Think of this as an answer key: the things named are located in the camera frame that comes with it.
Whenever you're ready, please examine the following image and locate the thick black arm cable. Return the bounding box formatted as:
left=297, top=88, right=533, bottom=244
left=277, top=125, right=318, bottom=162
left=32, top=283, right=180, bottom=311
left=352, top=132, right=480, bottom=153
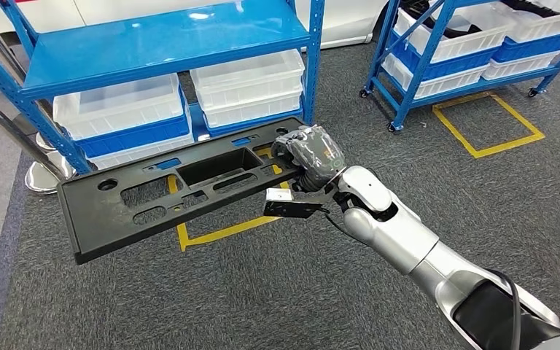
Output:
left=483, top=267, right=524, bottom=350

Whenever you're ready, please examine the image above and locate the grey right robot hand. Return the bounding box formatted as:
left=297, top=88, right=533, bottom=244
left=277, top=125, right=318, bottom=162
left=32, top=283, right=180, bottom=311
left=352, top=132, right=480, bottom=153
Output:
left=270, top=124, right=347, bottom=194

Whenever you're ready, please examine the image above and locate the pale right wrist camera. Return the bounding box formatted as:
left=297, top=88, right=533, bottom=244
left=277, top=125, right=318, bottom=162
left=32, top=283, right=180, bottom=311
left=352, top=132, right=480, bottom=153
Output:
left=262, top=187, right=332, bottom=219

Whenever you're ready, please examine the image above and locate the thin black camera cable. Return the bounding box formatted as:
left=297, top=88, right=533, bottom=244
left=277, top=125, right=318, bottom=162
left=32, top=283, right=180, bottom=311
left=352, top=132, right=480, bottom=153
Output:
left=324, top=211, right=358, bottom=238

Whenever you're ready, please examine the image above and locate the black curved car part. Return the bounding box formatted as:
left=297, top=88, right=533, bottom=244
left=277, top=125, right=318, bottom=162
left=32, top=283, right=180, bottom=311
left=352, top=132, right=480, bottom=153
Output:
left=400, top=0, right=485, bottom=41
left=499, top=0, right=560, bottom=20

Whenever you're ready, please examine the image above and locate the black plastic panel part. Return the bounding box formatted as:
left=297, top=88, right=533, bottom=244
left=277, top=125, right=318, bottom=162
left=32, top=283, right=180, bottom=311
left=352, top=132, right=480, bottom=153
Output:
left=56, top=115, right=310, bottom=265

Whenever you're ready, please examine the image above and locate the white car red stripe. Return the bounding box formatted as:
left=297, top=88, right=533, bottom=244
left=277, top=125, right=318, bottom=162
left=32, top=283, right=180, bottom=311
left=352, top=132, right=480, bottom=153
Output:
left=0, top=0, right=392, bottom=51

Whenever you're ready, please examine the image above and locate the blue metal shelf rack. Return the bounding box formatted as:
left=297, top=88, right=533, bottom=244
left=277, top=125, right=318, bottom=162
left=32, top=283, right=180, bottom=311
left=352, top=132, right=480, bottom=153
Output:
left=0, top=0, right=327, bottom=176

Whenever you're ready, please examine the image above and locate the blue shelf rack on casters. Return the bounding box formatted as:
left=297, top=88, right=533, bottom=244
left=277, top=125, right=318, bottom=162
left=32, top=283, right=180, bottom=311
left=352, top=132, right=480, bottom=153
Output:
left=358, top=0, right=560, bottom=135

